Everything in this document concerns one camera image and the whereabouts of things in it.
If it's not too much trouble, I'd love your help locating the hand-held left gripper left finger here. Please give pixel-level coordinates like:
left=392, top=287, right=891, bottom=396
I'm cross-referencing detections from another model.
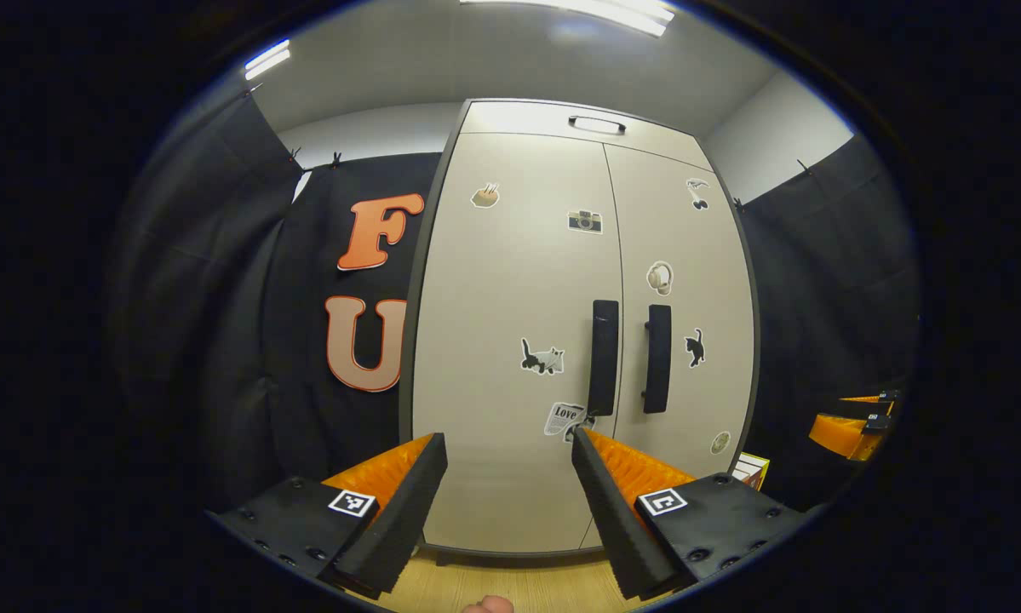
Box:
left=208, top=433, right=449, bottom=601

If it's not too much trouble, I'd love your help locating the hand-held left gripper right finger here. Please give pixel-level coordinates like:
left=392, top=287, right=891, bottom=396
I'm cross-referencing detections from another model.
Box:
left=571, top=426, right=809, bottom=601

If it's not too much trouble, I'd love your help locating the white shoe cabinet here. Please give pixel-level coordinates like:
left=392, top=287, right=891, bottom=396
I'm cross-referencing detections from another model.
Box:
left=398, top=98, right=762, bottom=567

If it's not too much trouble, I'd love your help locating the white cabinet door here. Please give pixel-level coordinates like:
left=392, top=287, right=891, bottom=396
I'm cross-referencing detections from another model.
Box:
left=580, top=143, right=760, bottom=550
left=412, top=132, right=624, bottom=554

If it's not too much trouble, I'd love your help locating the white cabinet drawer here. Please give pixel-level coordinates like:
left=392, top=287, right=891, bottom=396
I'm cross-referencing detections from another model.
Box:
left=459, top=100, right=715, bottom=171

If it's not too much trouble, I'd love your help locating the yellow white box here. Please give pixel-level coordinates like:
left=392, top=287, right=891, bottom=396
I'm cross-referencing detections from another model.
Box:
left=731, top=453, right=771, bottom=493

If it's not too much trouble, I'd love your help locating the black backdrop cloth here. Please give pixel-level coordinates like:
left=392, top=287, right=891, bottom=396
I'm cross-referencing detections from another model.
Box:
left=106, top=89, right=443, bottom=512
left=731, top=132, right=921, bottom=512

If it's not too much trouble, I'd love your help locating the double ceiling light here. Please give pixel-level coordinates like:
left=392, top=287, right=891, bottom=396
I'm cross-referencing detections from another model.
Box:
left=244, top=40, right=292, bottom=82

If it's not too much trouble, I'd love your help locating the long ceiling light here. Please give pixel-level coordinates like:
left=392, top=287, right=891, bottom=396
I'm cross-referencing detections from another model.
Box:
left=459, top=0, right=677, bottom=37

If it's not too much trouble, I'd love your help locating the black door handle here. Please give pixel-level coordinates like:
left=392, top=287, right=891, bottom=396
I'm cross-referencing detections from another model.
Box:
left=587, top=300, right=620, bottom=418
left=642, top=304, right=673, bottom=415

